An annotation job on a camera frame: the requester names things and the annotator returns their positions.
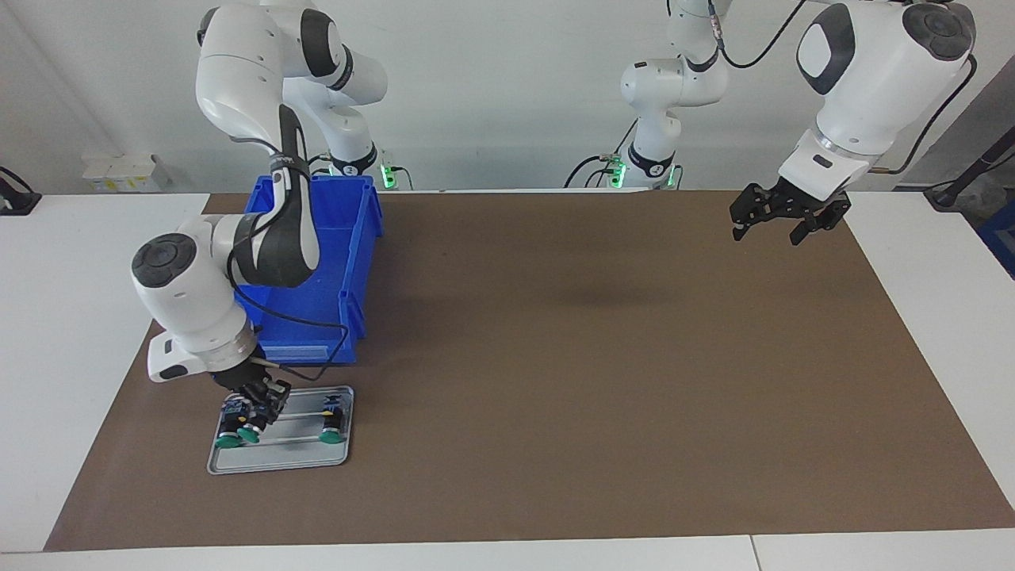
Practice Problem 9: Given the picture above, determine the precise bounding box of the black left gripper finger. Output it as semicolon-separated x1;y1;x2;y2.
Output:
789;194;853;247
730;184;787;241

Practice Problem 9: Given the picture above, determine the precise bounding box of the green push button switch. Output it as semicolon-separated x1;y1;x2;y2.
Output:
236;403;275;444
320;397;348;444
214;397;247;450

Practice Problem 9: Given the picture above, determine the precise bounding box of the silver metal tray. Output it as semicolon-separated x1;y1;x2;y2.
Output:
207;385;355;475

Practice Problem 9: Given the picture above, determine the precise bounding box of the black stand base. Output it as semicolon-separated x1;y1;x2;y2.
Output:
924;127;1015;212

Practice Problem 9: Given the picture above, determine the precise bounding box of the blue plastic storage bin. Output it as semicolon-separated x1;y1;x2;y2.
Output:
232;174;385;366

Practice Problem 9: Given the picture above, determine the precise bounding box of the blue crate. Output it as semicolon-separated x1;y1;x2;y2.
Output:
979;202;1015;280

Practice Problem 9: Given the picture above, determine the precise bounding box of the brown table mat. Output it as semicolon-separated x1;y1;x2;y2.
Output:
44;189;1015;552

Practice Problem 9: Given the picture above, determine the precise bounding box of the white power strip box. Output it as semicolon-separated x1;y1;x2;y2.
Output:
82;153;172;194

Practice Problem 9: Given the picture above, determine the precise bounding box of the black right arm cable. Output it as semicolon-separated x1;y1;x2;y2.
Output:
226;135;351;383

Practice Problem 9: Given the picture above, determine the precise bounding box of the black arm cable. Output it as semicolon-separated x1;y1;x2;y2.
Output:
226;135;351;383
704;0;978;177

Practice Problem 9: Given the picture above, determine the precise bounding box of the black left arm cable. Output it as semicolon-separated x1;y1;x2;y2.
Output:
704;0;978;177

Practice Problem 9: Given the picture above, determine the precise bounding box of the black base cable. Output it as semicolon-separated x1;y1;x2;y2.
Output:
564;119;639;190

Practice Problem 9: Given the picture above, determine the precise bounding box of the black clamp mount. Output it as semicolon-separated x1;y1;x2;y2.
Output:
0;167;42;217

